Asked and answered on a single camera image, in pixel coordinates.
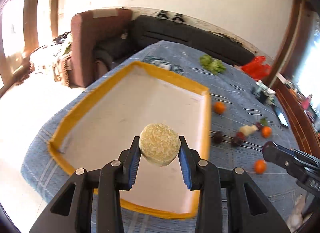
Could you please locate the red plum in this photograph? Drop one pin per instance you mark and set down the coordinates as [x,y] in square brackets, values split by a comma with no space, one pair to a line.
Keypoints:
[238,139]

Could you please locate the maroon armchair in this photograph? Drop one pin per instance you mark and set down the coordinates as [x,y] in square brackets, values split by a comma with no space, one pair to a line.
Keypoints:
[88,28]

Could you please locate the red plastic bag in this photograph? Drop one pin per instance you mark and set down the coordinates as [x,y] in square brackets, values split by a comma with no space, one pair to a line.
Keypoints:
[257,68]

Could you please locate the orange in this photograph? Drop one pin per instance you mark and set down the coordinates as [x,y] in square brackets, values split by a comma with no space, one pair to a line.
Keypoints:
[266,131]
[260,166]
[219,108]

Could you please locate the green lettuce bunch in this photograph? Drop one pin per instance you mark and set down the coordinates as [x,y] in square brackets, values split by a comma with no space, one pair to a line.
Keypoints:
[215,66]

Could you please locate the black smartphone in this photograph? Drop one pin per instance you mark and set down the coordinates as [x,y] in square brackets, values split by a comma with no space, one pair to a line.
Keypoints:
[280,116]

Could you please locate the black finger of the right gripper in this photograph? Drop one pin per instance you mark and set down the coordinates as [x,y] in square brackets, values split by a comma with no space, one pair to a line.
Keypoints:
[283,157]

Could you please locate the black sofa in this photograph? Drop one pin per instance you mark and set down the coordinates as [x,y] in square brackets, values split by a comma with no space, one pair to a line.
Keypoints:
[146,30]

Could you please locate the black cup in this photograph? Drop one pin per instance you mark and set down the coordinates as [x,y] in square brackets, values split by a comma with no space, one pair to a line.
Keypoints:
[260,93]

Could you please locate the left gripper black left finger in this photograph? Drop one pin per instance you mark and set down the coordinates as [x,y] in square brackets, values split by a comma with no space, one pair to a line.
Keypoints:
[118,175]

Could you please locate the wooden sideboard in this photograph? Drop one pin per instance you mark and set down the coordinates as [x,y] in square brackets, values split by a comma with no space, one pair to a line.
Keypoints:
[300,124]

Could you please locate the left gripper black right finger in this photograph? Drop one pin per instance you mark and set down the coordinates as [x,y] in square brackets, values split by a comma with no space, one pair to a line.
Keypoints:
[202,175]

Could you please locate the green leaf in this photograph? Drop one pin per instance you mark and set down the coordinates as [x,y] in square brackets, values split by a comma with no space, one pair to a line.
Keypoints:
[264,122]

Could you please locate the white crumpled plastic bag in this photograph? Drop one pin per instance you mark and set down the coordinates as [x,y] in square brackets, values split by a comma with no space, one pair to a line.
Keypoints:
[271,93]

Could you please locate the yellow rimmed white tray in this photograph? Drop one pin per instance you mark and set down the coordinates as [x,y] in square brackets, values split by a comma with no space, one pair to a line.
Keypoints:
[106,120]

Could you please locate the blue plaid table cloth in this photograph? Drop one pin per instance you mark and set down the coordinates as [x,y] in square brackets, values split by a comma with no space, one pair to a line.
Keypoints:
[233,88]

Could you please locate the round pale fruit slice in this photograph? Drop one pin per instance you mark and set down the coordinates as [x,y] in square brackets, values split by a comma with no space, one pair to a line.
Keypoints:
[159,144]

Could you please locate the dark plum with leaf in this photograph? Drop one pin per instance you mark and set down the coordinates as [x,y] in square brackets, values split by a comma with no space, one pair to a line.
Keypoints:
[259,125]

